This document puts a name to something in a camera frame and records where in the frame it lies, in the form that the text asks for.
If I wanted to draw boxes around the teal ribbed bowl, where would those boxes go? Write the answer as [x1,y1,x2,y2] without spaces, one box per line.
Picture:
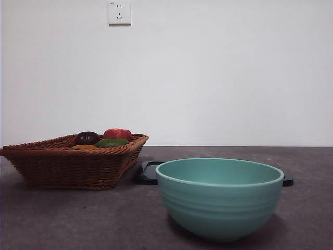
[155,158,285,242]

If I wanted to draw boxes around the red round fruit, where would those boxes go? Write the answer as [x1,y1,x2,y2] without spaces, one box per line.
[103,128,133,143]

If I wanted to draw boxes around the dark rectangular tray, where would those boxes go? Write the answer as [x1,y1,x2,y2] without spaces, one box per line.
[133,160,294,187]

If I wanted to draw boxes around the green oval fruit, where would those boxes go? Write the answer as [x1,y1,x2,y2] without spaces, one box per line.
[95,138,130,149]

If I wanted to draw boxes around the dark purple round fruit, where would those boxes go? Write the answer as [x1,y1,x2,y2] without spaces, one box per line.
[74,131,101,146]

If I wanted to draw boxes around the brown wicker basket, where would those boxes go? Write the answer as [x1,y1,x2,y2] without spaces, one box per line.
[0,133,149,191]

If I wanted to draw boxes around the white wall socket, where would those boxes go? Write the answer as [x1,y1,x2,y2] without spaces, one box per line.
[108,0,132,27]

